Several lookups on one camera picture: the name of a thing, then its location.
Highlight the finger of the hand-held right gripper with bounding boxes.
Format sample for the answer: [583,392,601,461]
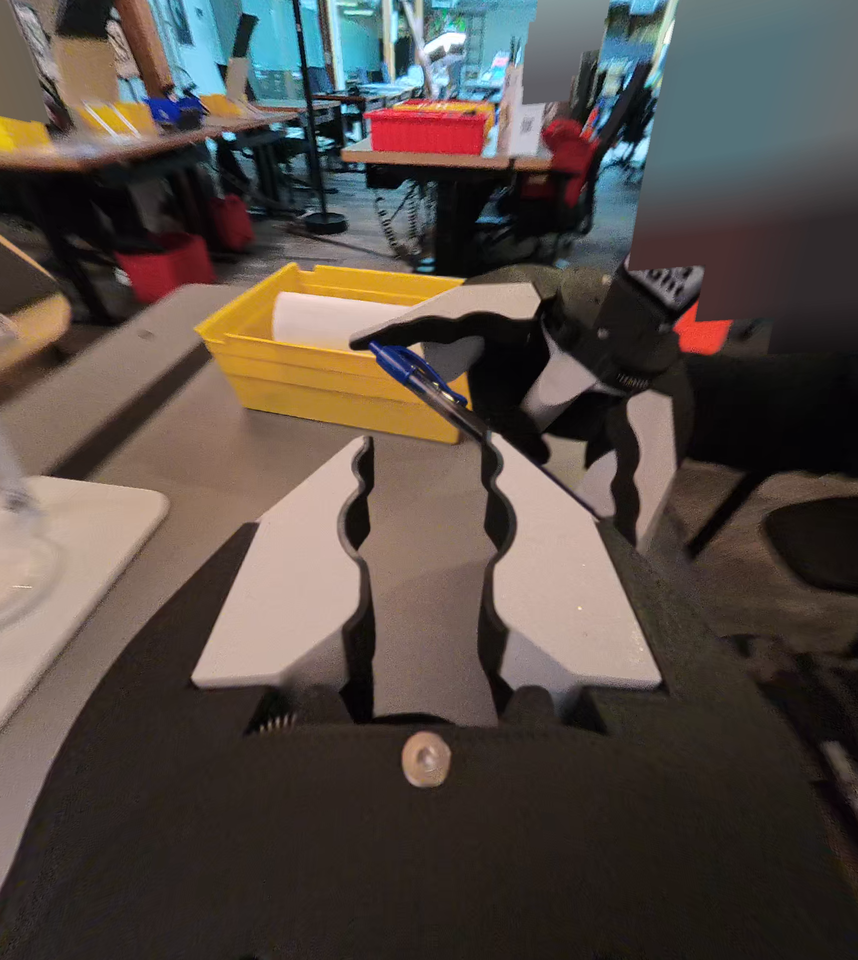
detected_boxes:
[542,390,685,549]
[348,279,545,379]

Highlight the black round-top pole stand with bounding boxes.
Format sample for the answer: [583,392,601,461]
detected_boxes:
[288,0,349,237]

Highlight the person's right hand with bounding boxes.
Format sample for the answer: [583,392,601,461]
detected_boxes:
[464,312,583,469]

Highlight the yellow plastic bin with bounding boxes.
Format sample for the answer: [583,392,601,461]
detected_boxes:
[197,263,475,445]

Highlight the wooden board with black mat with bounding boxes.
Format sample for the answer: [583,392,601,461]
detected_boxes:
[0,195,74,402]

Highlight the orange traffic cone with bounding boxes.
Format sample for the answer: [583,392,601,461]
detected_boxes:
[677,300,737,358]

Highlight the small blue bin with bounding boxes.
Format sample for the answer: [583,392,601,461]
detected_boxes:
[149,95,208,127]

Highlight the small wooden desk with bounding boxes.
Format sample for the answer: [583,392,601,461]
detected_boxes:
[339,143,553,274]

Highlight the white board stand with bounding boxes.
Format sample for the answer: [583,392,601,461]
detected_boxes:
[0,387,172,769]

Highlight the white roll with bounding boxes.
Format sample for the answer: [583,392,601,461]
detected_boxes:
[272,290,407,357]

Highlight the red office chair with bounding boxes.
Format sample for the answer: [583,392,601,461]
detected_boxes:
[539,117,605,219]

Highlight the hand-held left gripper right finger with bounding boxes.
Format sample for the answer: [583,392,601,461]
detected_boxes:
[482,440,665,718]

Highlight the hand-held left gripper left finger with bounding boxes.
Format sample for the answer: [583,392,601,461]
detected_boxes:
[192,435,374,714]

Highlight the red plastic bin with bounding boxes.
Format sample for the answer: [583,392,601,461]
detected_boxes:
[114,233,217,304]
[365,101,494,156]

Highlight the long wooden desk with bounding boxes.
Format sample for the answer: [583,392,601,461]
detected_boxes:
[0,108,302,316]

